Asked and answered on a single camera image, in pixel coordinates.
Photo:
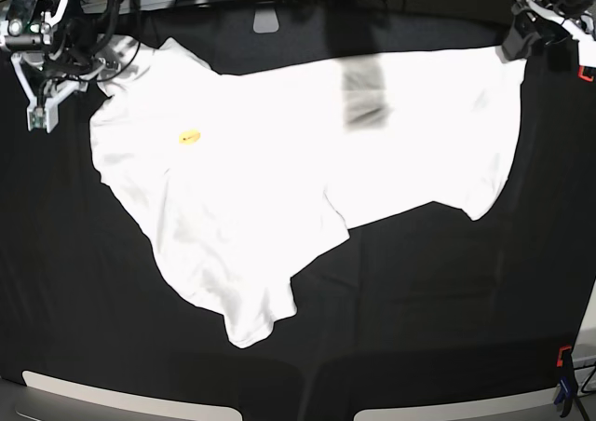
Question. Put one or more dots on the red blue clamp near right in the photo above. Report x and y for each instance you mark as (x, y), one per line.
(567, 384)

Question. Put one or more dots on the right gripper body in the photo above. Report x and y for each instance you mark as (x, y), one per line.
(111, 62)

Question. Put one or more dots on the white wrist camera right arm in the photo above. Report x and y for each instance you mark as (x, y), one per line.
(45, 95)

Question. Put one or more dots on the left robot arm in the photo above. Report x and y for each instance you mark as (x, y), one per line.
(574, 17)

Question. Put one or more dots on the red clamp far right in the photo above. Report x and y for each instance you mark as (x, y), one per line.
(586, 73)

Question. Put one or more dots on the white printed t-shirt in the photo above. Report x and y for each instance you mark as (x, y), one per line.
(241, 181)

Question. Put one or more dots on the grey camera stand foot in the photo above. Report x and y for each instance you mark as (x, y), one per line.
(265, 21)

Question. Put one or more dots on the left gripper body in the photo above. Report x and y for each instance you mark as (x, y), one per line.
(529, 35)

